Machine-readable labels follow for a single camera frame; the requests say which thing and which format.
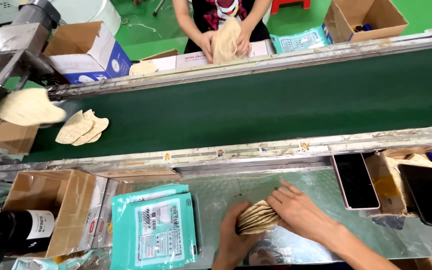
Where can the open brown cardboard box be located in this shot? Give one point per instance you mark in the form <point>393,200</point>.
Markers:
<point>366,17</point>

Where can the person's right hand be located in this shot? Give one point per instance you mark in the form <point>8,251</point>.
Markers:
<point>302,215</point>

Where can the white and blue carton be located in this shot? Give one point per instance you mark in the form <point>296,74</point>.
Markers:
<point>88,52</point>

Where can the torn cardboard box with masks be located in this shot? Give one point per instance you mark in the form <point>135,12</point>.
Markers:
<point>386,180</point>

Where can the bundle of beige masks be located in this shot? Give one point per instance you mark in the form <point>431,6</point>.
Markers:
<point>225,43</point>

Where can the stack of teal packets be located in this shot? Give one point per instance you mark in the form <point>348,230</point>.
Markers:
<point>154,228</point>

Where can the flat white printed box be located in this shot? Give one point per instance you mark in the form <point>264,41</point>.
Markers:
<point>189,60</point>

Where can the black smartphone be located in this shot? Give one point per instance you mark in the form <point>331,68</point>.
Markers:
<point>429,195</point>

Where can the small cartoon sticker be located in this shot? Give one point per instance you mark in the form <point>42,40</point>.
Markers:
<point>304,146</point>
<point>167,156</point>
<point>220,152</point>

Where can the red plastic stool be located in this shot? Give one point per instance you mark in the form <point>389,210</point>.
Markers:
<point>290,4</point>

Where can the teal mask packet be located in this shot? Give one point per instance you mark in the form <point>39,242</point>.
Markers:
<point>300,40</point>

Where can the person's left hand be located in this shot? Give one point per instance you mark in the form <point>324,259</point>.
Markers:
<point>231,240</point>

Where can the stack of beige face masks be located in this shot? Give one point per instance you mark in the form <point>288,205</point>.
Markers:
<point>256,219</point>

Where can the green conveyor belt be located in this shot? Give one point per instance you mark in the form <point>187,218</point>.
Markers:
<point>261,101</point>

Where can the plain brown cardboard box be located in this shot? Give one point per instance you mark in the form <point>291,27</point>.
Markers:
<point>9,137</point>

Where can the white plastic bag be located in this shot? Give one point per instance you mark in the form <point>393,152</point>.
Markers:
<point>88,13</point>

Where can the black bottle with white label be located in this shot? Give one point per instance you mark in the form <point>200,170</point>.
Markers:
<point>6,232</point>

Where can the open white-sided cardboard box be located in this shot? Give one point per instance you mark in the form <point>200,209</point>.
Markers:
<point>62,202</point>

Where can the crumpled teal packet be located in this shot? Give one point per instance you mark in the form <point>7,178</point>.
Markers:
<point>62,261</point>

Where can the grey metal mask machine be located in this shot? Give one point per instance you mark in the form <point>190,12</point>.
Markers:
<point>6,45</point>

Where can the pink-framed smartphone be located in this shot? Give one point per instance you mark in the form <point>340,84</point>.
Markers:
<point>355,180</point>

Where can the metal conveyor side rail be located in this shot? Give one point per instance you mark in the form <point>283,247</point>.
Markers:
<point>276,56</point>
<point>261,152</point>

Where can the person's left fingers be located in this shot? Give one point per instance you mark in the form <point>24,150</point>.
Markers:
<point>243,210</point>

